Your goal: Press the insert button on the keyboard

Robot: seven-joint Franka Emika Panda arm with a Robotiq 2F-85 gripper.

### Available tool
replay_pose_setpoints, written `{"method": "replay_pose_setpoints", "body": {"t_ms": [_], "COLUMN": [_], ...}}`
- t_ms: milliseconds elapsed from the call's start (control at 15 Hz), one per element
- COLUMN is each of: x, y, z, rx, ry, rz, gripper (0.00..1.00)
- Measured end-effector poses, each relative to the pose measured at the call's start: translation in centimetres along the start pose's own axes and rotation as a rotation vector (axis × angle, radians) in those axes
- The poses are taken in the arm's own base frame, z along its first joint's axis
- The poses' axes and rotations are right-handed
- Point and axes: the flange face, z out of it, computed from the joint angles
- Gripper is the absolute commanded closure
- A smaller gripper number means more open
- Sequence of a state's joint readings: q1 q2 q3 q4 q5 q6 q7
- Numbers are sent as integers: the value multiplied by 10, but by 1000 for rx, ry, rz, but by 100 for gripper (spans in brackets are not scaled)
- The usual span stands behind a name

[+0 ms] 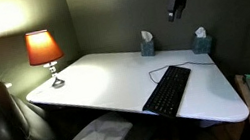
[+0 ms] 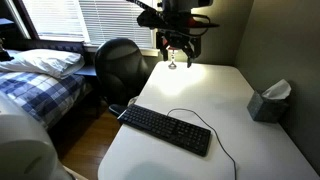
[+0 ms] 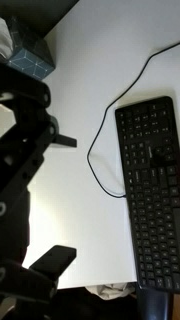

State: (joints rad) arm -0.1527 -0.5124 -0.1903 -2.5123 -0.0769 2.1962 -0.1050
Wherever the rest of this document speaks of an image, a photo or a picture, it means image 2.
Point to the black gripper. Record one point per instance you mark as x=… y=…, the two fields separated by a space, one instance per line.
x=178 y=38

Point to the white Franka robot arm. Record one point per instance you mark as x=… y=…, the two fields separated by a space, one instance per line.
x=20 y=150

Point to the black computer keyboard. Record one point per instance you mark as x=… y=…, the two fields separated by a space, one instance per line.
x=166 y=128

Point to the orange shade table lamp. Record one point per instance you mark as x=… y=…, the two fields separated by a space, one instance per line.
x=172 y=63

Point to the black office chair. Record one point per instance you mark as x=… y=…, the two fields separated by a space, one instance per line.
x=120 y=70

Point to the white window blinds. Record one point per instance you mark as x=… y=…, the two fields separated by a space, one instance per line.
x=90 y=20

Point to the dark patterned tissue box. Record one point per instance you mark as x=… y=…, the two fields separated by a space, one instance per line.
x=265 y=108

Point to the white tissue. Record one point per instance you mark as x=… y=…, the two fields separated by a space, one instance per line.
x=276 y=90

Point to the dark bed headboard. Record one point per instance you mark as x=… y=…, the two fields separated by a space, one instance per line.
x=50 y=45

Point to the white pillow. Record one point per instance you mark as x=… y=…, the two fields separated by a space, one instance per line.
x=43 y=61

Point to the blue plaid bed blanket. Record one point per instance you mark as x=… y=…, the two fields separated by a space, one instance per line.
x=40 y=93

